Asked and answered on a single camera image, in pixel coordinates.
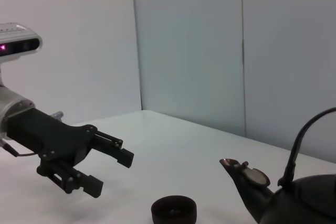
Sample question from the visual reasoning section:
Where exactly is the black round teapot with handle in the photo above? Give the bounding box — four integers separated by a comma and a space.
219, 106, 336, 224

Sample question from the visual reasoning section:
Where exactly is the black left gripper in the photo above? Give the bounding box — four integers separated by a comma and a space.
6, 108, 135, 199

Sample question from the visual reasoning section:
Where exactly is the small dark round teacup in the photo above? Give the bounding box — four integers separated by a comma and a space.
151, 195, 198, 224

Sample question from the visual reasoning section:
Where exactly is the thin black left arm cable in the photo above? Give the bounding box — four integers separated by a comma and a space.
0, 140, 40, 157

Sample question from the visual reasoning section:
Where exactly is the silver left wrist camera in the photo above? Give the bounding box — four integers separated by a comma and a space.
0, 21, 43, 88

